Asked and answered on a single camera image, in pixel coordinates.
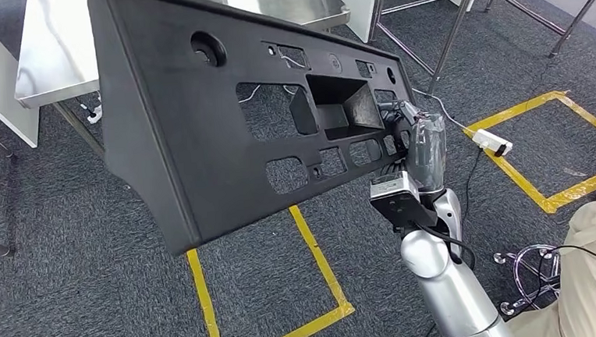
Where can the black plastic plate holder part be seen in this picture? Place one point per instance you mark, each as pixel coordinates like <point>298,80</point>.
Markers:
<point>172,144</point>

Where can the chrome chair base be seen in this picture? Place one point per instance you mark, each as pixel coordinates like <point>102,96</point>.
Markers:
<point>500,258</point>

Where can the stainless steel table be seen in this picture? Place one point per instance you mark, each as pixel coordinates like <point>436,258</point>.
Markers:
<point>450,39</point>

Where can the stainless steel workbench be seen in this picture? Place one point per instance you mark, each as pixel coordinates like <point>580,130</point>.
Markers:
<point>58,63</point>

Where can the white plug adapter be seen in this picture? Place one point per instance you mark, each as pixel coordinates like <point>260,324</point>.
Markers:
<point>95,115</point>

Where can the person's leg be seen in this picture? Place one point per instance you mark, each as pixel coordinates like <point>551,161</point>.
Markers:
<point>595,284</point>

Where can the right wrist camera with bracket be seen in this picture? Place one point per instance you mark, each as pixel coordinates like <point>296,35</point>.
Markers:
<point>401,207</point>

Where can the white power strip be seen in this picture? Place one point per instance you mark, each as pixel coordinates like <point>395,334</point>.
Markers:
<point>488,140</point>

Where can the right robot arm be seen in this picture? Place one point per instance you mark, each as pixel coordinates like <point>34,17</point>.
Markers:
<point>450,292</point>

